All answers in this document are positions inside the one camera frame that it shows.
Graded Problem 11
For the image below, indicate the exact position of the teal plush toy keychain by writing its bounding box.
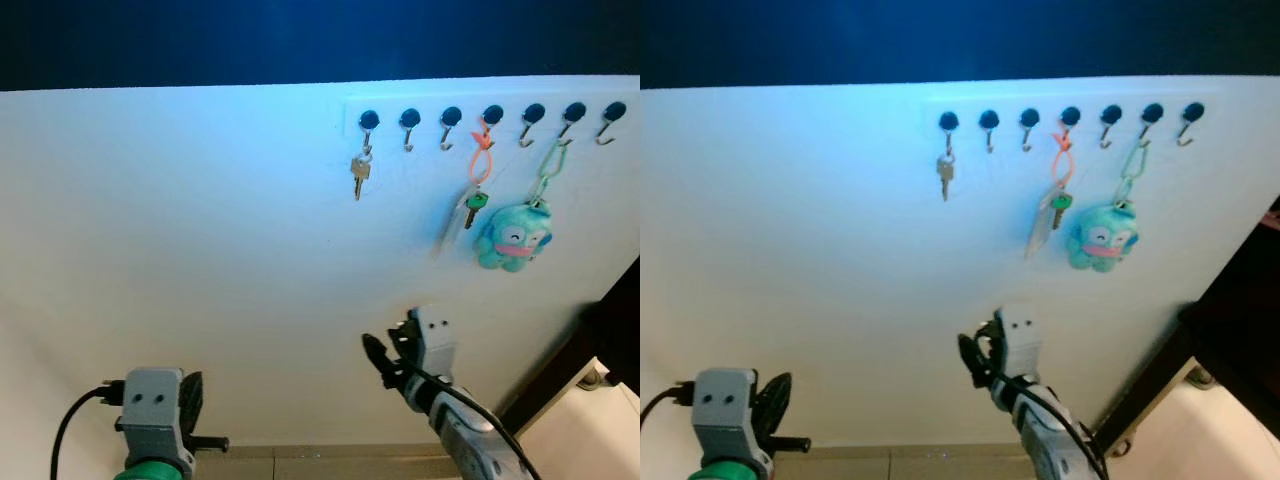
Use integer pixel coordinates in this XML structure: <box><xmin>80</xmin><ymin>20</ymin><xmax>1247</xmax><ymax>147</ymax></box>
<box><xmin>473</xmin><ymin>198</ymin><xmax>554</xmax><ymax>273</ymax></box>
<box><xmin>1063</xmin><ymin>200</ymin><xmax>1141</xmax><ymax>274</ymax></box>

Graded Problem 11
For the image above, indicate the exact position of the green carabiner loop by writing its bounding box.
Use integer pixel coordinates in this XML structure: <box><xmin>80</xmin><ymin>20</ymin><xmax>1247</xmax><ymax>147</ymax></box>
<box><xmin>535</xmin><ymin>138</ymin><xmax>574</xmax><ymax>206</ymax></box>
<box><xmin>1117</xmin><ymin>140</ymin><xmax>1153</xmax><ymax>206</ymax></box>

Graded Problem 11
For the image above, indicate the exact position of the black wheeled frame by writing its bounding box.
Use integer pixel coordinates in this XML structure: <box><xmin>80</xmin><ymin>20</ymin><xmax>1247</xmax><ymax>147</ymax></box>
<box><xmin>497</xmin><ymin>258</ymin><xmax>641</xmax><ymax>436</ymax></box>
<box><xmin>1090</xmin><ymin>200</ymin><xmax>1280</xmax><ymax>461</ymax></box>

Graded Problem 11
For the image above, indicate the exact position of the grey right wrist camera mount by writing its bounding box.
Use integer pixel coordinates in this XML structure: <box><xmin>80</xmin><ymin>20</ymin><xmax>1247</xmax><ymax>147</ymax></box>
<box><xmin>408</xmin><ymin>306</ymin><xmax>459</xmax><ymax>381</ymax></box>
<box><xmin>995</xmin><ymin>305</ymin><xmax>1043</xmax><ymax>381</ymax></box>

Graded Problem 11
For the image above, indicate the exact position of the orange key loop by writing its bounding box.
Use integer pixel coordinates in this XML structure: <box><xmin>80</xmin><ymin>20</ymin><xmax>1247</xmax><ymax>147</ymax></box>
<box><xmin>469</xmin><ymin>118</ymin><xmax>496</xmax><ymax>189</ymax></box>
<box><xmin>1050</xmin><ymin>120</ymin><xmax>1076</xmax><ymax>191</ymax></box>

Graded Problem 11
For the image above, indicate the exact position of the white hook strip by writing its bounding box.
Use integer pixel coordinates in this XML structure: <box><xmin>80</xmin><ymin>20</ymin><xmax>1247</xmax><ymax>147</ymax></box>
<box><xmin>925</xmin><ymin>96</ymin><xmax>1227</xmax><ymax>138</ymax></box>
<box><xmin>345</xmin><ymin>96</ymin><xmax>641</xmax><ymax>138</ymax></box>

